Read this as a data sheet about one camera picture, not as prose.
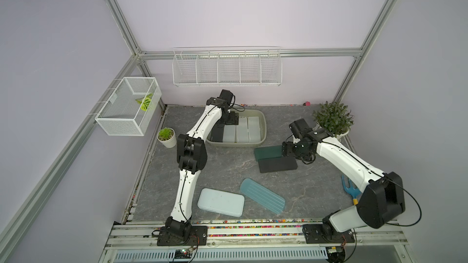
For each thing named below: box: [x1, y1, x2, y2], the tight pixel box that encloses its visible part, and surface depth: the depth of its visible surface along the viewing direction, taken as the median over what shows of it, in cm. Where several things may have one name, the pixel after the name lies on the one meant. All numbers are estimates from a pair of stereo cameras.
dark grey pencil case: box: [258, 156, 298, 174], surface depth 95 cm
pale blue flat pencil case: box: [197, 187, 245, 218], surface depth 82 cm
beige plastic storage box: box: [205, 108, 267, 146], surface depth 107 cm
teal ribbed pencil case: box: [240, 177, 286, 215], surface depth 84 cm
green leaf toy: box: [135, 93, 153, 112], surface depth 82 cm
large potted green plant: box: [312, 101, 355, 140], surface depth 91 cm
